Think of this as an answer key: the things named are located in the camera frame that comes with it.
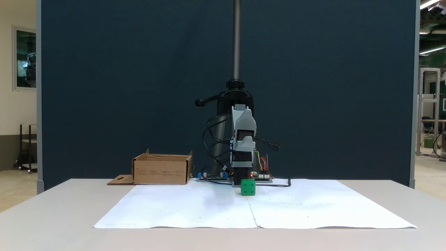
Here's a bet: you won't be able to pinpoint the dark shelf cart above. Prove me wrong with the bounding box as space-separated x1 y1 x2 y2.
15 123 38 174

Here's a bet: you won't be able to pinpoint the dark blue partition panel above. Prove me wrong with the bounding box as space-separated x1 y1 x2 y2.
36 0 419 191

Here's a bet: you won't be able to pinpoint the white paper sheet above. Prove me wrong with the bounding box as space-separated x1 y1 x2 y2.
93 180 259 229
245 179 418 230

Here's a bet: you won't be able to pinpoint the circuit board with blue parts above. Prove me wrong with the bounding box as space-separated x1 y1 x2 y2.
196 171 231 182

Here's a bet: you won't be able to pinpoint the blue office chair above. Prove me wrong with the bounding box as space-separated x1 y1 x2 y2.
421 116 435 136

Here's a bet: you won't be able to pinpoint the framed wall window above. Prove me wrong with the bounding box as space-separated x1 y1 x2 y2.
13 25 37 92

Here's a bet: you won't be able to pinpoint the aluminium profile frame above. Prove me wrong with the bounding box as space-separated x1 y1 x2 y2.
416 67 441 158

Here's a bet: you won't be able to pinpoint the black cable on table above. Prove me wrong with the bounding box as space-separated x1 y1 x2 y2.
251 177 292 188

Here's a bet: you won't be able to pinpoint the long black looped motor cable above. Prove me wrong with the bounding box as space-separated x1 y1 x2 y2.
202 113 233 176

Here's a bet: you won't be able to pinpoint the circuit board with coloured wires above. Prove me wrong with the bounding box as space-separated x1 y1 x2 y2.
250 150 273 183

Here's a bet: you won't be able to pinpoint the green dice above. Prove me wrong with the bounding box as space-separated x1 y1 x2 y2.
241 179 256 196

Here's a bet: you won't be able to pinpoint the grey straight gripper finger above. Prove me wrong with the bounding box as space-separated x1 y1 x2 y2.
235 136 255 153

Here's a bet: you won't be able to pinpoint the short black looped motor cable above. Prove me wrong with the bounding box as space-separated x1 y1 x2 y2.
254 137 282 151

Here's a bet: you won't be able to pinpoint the brown cardboard box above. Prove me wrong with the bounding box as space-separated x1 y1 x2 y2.
107 149 193 185

